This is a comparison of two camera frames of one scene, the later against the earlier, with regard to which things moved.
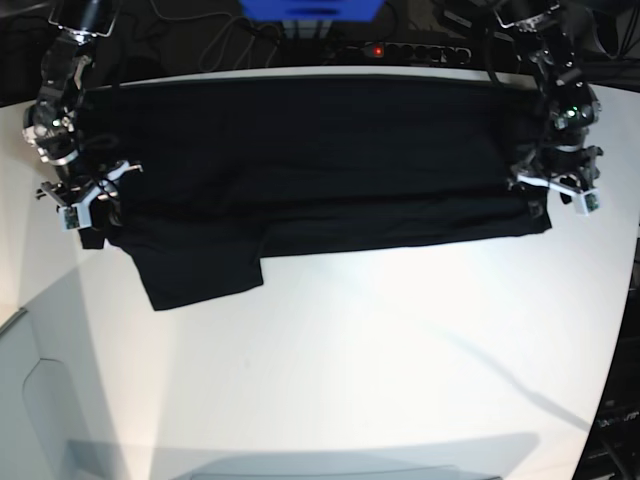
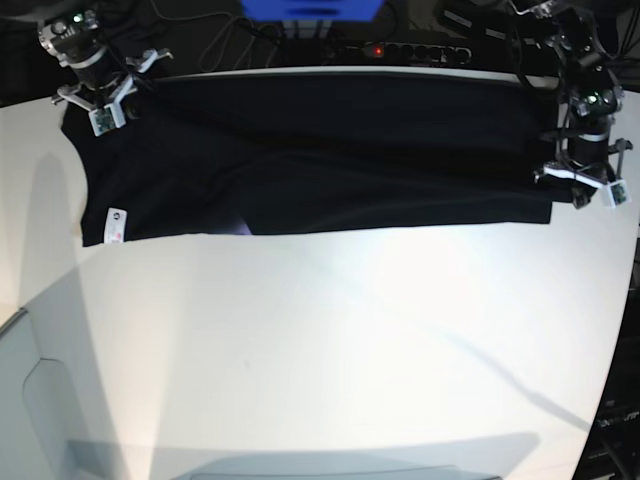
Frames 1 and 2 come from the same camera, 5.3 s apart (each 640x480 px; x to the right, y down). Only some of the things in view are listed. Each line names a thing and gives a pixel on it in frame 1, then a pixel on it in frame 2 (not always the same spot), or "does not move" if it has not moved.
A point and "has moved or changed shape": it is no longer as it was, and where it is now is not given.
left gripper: x=82 y=192 → x=99 y=80
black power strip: x=419 y=52 does not move
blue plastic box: x=311 y=10 does not move
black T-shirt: x=221 y=175 has moved or changed shape
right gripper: x=566 y=171 → x=591 y=162
